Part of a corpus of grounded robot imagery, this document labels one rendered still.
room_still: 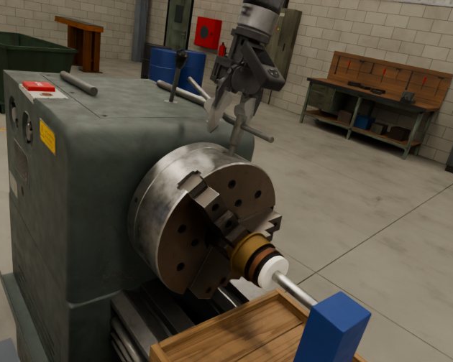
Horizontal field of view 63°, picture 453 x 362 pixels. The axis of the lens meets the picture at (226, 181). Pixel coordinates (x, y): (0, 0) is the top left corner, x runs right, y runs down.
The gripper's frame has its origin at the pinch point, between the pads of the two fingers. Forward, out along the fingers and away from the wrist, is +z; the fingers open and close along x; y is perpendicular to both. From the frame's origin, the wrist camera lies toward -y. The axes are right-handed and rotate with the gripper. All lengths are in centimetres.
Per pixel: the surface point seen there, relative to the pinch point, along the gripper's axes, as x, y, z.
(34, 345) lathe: 23, 25, 78
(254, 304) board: -12.3, -14.6, 35.4
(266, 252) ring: -0.9, -21.7, 15.5
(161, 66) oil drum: -245, 589, 42
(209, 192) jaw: 7.8, -11.3, 9.1
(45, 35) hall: -119, 1049, 87
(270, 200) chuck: -12.8, -6.8, 12.3
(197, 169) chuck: 8.7, -6.6, 6.8
